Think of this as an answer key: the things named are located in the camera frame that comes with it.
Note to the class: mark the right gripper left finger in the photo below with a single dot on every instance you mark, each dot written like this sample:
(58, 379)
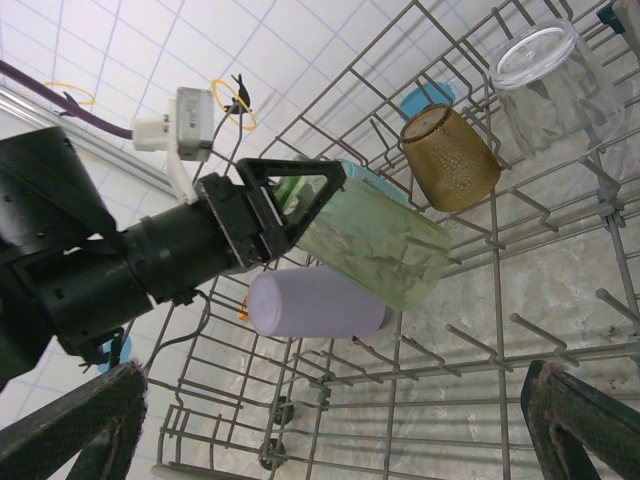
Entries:
(75, 415)

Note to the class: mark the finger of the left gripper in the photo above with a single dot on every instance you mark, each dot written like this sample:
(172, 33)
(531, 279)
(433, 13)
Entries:
(295, 167)

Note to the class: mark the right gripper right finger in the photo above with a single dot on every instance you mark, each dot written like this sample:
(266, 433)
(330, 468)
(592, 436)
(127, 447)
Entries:
(565, 415)

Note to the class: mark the green translucent plastic cup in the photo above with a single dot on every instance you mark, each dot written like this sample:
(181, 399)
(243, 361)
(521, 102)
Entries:
(380, 250)

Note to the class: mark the lilac plastic cup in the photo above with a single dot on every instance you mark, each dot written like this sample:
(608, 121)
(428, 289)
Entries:
(310, 305)

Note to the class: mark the amber textured plastic cup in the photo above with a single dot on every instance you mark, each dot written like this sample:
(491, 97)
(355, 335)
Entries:
(450, 165)

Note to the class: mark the clear faceted plastic cup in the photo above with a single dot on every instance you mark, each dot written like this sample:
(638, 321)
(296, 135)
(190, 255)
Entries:
(550, 90)

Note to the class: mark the blue circle fish sticker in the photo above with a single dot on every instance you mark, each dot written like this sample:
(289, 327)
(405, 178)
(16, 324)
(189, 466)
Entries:
(122, 350)

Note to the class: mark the blue plastic cup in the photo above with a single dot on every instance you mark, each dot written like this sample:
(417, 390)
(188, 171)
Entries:
(425, 100)

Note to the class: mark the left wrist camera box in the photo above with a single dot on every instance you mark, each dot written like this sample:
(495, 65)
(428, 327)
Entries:
(195, 120)

